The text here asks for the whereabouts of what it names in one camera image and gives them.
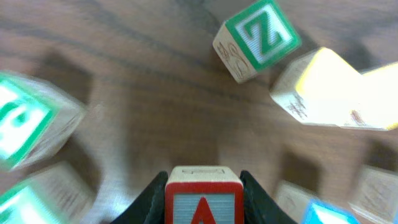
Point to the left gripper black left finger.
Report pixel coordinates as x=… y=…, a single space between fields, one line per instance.
x=149 y=206

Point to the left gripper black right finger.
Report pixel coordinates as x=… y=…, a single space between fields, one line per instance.
x=259 y=207

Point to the red letter A block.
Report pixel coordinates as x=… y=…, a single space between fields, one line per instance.
x=204 y=194

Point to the blue letter P block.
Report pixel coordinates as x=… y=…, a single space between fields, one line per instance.
x=305 y=207

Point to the green number 1 block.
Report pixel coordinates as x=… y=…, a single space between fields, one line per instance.
x=56 y=194

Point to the blue letter L block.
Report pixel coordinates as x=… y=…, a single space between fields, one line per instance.
x=374 y=196

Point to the yellow block left of pair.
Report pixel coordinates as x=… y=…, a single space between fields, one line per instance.
x=319 y=88

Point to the yellow block of pair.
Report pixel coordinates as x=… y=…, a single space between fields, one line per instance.
x=375 y=108
x=319 y=88

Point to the green letter T block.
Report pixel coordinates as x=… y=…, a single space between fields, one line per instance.
x=37 y=118

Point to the yellow block right of pair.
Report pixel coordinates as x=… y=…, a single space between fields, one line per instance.
x=375 y=108

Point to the green letter Z block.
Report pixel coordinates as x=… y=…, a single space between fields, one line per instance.
x=254 y=39

